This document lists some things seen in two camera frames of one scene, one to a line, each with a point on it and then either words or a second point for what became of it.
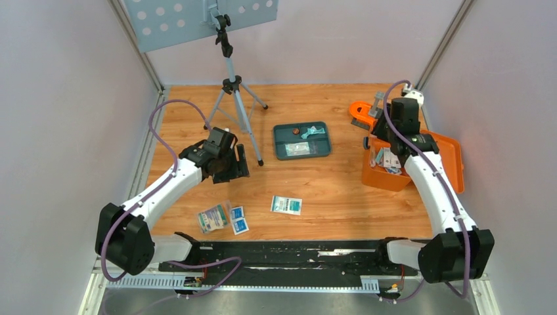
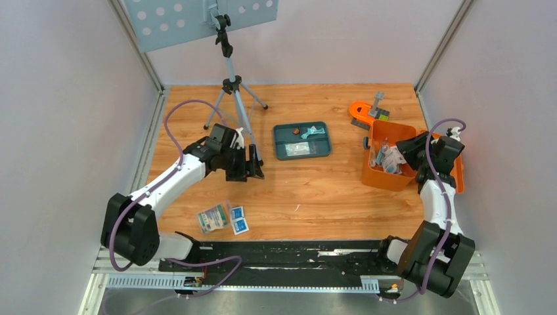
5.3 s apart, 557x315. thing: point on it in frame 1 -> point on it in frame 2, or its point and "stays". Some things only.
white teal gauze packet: [286, 205] -> [391, 159]
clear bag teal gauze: [301, 148] stays
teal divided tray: [301, 140] stays
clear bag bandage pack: [215, 218] stays
